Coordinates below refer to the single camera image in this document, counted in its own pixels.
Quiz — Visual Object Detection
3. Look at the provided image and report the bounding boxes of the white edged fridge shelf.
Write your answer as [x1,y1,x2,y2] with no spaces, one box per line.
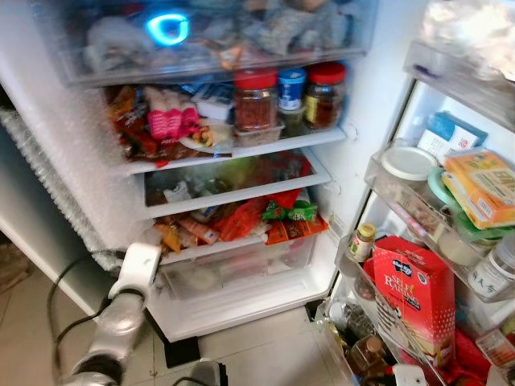
[121,125,349,177]

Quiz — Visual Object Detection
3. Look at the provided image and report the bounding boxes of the clear fridge tray drawer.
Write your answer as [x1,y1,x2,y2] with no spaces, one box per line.
[143,151,332,219]

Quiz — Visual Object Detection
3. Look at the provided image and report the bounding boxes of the black fridge foot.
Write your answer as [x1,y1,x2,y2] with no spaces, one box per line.
[165,336,202,369]

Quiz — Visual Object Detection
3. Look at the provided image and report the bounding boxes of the orange food packet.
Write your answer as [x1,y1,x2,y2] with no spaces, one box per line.
[441,149,515,230]

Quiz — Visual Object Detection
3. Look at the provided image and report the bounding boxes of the green lid container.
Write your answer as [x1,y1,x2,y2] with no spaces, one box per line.
[426,165,515,243]

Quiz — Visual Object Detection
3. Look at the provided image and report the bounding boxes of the white bottle grey cap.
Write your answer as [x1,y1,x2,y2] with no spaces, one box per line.
[468,233,515,299]

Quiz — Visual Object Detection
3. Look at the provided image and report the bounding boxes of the blue and white box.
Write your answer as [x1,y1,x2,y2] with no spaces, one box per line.
[417,111,488,162]

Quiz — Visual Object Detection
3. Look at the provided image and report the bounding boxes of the white lid jar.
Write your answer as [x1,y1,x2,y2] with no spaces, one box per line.
[378,145,439,195]

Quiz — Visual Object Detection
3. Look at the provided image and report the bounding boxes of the red carton box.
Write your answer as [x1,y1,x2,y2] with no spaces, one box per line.
[372,235,456,368]

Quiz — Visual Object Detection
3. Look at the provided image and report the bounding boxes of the small yellow cap bottle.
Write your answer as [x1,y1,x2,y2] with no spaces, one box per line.
[352,223,377,263]

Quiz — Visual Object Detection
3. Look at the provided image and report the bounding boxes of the white refrigerator door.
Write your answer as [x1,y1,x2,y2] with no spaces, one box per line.
[318,0,515,386]

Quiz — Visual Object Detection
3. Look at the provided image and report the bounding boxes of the clear plastic bag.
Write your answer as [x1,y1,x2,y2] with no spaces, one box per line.
[418,0,515,83]

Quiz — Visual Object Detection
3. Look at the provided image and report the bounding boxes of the red lid jar dark contents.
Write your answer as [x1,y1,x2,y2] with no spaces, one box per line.
[304,62,348,130]

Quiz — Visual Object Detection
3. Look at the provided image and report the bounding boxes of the brown glass bottle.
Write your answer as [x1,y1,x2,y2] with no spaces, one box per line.
[346,334,392,380]

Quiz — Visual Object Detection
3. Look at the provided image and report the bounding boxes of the green snack packet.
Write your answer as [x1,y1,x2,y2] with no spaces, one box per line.
[262,189,319,223]

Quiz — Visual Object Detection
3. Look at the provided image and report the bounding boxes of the blue lid small jar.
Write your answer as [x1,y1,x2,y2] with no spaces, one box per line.
[278,68,307,113]

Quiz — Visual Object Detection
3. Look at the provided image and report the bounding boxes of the clear food container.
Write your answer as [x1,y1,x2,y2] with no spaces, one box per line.
[233,121,285,148]

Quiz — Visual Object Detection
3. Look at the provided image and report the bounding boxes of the red snack packet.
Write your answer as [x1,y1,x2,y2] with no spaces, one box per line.
[213,201,267,243]

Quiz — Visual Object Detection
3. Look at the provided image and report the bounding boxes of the clear crisper drawer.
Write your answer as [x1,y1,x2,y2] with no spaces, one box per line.
[157,233,319,303]

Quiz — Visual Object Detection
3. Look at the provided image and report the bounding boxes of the clear chiller drawer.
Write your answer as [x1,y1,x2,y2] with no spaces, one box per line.
[32,0,379,86]

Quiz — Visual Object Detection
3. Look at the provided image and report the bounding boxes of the white and blue carton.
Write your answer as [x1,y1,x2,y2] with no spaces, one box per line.
[193,83,236,122]

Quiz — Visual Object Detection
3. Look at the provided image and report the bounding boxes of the white plate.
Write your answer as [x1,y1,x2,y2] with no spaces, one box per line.
[179,121,235,154]

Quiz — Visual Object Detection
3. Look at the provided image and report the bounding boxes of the pink food package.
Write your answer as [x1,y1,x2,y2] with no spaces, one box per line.
[145,87,202,142]

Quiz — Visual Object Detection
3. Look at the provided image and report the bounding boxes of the white refrigerator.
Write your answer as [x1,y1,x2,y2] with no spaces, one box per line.
[0,0,419,343]

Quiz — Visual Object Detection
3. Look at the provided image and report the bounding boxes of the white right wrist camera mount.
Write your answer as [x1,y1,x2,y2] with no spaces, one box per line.
[393,363,428,386]

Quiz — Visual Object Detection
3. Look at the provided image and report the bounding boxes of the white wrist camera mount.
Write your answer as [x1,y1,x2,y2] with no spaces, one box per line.
[393,363,428,386]
[109,243,163,301]

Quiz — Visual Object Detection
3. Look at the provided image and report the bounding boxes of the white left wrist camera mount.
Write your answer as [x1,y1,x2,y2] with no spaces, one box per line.
[109,243,163,301]

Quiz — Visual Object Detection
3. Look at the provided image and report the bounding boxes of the blue glowing ring light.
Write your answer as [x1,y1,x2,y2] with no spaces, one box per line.
[145,12,192,47]

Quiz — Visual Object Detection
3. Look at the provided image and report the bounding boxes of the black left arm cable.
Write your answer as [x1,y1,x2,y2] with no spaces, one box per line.
[46,252,122,380]

